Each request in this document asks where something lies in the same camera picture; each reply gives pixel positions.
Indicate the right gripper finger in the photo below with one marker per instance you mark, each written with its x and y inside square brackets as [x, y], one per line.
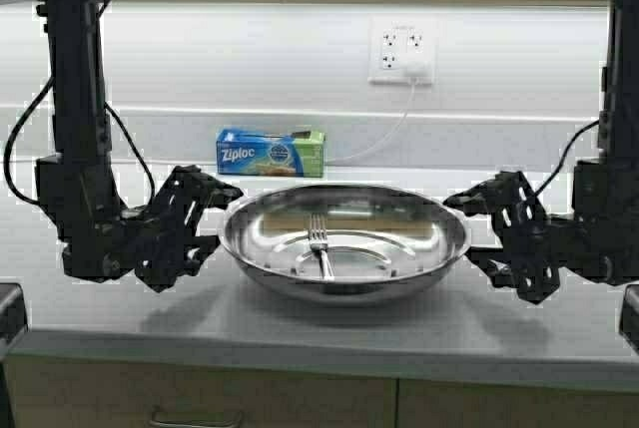
[492, 263]
[474, 201]

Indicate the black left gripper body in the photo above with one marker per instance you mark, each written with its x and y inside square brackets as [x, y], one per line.
[166, 227]

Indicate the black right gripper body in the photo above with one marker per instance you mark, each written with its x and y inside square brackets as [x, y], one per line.
[521, 225]

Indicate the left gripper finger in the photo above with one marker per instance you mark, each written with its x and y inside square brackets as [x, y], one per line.
[201, 248]
[219, 195]

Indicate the large stainless steel pan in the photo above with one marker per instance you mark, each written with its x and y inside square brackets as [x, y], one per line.
[384, 244]

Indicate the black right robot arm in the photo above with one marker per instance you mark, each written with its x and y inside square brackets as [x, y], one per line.
[599, 239]

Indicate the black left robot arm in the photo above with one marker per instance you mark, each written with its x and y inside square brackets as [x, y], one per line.
[102, 237]

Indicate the blue green Ziploc box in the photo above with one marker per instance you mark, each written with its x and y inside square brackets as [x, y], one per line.
[252, 153]

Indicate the silver metal fork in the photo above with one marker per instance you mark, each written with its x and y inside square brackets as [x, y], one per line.
[317, 236]

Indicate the white plug adapter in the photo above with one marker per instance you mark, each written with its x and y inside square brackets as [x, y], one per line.
[419, 71]

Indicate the right lower drawer front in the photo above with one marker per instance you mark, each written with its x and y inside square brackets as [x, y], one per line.
[447, 404]

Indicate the drawer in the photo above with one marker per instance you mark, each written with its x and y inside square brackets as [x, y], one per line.
[64, 392]
[447, 404]

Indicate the left lower drawer front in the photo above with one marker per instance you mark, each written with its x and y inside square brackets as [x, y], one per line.
[64, 392]

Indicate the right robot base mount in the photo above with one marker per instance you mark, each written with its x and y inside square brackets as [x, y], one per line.
[629, 317]

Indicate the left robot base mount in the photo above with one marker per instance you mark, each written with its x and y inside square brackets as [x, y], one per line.
[14, 318]

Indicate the white wall outlet plate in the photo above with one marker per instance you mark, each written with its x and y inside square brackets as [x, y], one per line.
[393, 39]

